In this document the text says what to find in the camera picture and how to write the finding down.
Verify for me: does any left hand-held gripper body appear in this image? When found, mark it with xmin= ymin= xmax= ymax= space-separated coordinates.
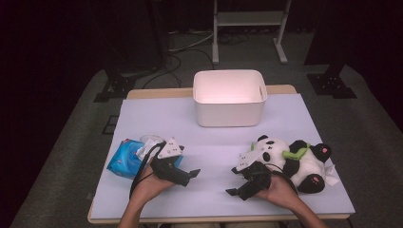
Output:
xmin=149 ymin=137 xmax=191 ymax=188

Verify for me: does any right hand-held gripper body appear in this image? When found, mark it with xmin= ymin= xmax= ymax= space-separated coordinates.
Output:
xmin=235 ymin=147 xmax=274 ymax=201

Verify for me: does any panda plush toy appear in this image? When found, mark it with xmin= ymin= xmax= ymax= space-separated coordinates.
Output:
xmin=250 ymin=134 xmax=340 ymax=195

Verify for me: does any blue wet wipe packet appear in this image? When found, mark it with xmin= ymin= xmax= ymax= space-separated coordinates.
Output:
xmin=106 ymin=138 xmax=184 ymax=180

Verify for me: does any white plastic storage box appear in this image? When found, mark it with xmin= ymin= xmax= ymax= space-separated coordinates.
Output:
xmin=192 ymin=68 xmax=268 ymax=128

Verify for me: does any person's left hand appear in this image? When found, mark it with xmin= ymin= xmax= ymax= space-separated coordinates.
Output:
xmin=129 ymin=164 xmax=177 ymax=207

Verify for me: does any person's right hand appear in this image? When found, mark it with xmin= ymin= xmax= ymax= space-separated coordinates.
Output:
xmin=256 ymin=172 xmax=300 ymax=210

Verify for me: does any wooden table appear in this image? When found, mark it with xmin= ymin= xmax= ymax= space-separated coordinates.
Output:
xmin=86 ymin=84 xmax=355 ymax=225

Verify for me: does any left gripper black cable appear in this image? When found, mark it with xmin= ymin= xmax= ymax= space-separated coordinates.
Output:
xmin=128 ymin=142 xmax=167 ymax=200

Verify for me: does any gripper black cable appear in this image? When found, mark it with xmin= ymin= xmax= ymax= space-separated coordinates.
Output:
xmin=265 ymin=162 xmax=298 ymax=196
xmin=128 ymin=142 xmax=167 ymax=200

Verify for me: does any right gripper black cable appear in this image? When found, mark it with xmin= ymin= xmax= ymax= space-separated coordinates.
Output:
xmin=265 ymin=162 xmax=298 ymax=196

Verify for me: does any black floor cable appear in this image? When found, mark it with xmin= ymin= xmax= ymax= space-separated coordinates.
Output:
xmin=142 ymin=47 xmax=217 ymax=89

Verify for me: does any grey floor cable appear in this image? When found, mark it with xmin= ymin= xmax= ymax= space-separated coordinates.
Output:
xmin=167 ymin=29 xmax=217 ymax=53

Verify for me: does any white metal stand frame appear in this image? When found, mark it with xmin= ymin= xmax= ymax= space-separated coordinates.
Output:
xmin=211 ymin=0 xmax=293 ymax=66

